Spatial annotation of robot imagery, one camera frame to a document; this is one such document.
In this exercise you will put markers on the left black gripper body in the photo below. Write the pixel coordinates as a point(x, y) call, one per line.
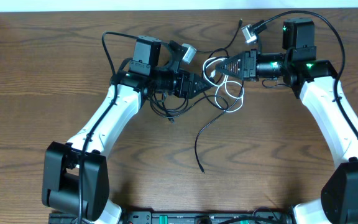
point(179, 81)

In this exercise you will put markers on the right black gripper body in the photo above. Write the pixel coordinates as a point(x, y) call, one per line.
point(251, 60)

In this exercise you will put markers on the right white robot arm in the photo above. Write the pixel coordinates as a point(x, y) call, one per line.
point(317, 84)

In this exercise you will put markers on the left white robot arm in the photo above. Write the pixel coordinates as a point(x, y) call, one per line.
point(75, 179)

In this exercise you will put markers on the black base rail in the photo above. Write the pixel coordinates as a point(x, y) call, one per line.
point(260, 215)

